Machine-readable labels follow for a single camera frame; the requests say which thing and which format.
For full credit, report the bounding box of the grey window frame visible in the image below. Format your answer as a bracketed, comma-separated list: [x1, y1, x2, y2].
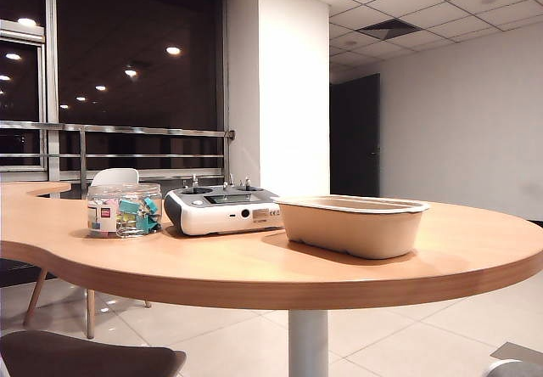
[0, 18, 60, 183]

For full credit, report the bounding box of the brown chair seat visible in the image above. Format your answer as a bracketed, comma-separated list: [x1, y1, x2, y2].
[0, 329, 188, 377]

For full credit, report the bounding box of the white chair with wooden legs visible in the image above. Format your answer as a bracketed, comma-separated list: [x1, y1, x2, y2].
[24, 167, 152, 339]

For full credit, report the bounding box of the beige rectangular pulp bowl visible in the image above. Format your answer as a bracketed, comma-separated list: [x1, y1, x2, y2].
[271, 195, 431, 261]

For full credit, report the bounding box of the white grey RC transmitter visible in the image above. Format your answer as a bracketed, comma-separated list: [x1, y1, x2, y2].
[164, 174, 284, 237]

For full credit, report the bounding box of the clear plastic jar of clips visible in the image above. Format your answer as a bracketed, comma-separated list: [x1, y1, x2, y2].
[87, 183, 163, 239]

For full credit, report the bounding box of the white table pedestal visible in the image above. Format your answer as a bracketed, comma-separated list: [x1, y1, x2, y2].
[288, 308, 329, 377]

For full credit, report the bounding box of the grey upholstered chair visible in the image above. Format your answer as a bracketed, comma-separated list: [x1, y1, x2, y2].
[485, 340, 543, 377]

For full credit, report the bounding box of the steel window railing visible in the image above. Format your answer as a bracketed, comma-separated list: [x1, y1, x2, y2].
[0, 120, 237, 183]

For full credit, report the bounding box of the ceiling air vent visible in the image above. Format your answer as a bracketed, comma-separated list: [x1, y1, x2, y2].
[357, 17, 421, 41]

